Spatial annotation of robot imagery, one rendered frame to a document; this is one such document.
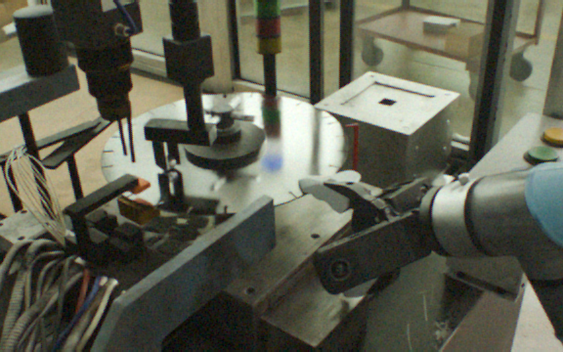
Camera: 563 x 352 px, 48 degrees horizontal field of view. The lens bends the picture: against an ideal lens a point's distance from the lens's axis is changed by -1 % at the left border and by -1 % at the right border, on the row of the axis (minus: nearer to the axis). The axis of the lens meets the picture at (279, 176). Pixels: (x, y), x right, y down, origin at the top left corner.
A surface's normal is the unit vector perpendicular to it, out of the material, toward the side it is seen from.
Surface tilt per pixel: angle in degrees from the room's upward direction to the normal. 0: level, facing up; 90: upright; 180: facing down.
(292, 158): 0
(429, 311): 0
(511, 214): 73
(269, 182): 0
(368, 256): 59
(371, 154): 90
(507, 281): 90
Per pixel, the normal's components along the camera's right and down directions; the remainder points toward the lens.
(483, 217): -0.83, 0.06
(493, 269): -0.62, 0.43
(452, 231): -0.77, 0.28
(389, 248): 0.08, 0.01
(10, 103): 0.79, 0.30
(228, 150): -0.02, -0.80
